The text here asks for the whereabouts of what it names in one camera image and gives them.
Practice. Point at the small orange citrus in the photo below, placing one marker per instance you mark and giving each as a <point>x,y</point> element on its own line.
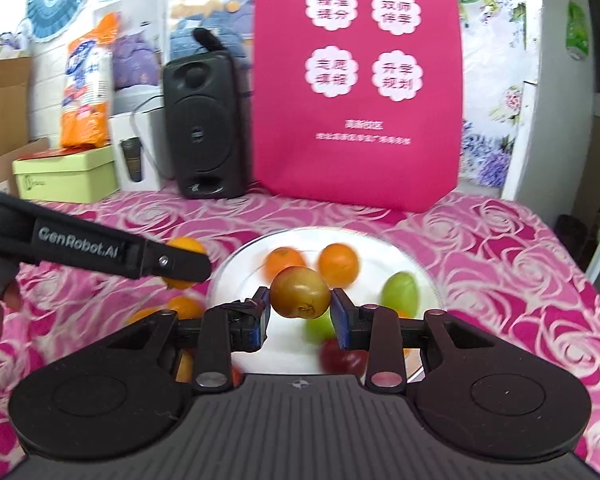
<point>185,246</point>

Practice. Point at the dark bin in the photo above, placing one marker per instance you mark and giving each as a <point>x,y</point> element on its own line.
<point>572,237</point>

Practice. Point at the brown cardboard box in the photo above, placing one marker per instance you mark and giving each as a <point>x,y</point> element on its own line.
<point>10,110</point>

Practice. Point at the green oval fruit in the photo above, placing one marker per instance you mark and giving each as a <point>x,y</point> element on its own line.
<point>401,291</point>
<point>320,330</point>

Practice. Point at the magenta fabric bag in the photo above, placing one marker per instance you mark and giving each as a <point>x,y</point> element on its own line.
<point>290,170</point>

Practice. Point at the small tangerine with green stem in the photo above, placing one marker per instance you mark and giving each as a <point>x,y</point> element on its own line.
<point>184,367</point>

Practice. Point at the orange white paper cup pack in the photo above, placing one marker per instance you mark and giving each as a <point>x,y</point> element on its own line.
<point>87,110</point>

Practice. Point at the black speaker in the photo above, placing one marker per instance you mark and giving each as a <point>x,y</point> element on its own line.
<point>180,85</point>

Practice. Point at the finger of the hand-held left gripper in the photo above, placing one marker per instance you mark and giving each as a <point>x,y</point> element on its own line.
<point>180,265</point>

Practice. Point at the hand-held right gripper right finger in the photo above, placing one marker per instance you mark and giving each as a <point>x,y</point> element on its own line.
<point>338,327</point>

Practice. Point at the green wall sticker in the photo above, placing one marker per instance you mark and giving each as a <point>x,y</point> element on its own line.
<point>577,30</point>

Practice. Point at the large orange tangerine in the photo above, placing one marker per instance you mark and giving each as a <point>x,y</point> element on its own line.
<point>282,259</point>

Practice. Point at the small yellow citrus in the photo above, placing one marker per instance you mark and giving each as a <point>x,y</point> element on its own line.
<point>142,316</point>

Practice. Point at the smooth round orange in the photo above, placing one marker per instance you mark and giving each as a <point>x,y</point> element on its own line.
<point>337,265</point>
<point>185,308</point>

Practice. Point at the brown green jujube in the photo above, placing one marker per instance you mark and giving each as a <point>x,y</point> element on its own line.
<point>300,292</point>

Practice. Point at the purple bedding poster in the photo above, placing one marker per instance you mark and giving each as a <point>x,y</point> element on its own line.
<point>135,60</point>

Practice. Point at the red round fruit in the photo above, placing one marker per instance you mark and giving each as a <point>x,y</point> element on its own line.
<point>342,357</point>

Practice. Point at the white box with cup picture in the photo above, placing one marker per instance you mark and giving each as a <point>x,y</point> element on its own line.
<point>117,135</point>

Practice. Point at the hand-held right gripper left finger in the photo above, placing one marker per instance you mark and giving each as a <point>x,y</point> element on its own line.
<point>264,325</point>

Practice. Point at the blue bedding poster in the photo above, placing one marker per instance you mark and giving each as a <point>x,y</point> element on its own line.
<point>190,10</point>

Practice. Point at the pink rose tablecloth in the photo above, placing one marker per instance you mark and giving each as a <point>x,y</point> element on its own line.
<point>505,285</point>

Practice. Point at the white round plate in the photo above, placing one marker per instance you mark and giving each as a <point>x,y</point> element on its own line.
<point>365,290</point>

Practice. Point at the floral wall covering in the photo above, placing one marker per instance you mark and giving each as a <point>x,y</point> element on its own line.
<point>490,160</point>

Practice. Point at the black microphone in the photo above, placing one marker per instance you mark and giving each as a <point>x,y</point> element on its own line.
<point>205,39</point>

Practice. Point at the light green cardboard box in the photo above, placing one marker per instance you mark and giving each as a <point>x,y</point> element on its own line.
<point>65,180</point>

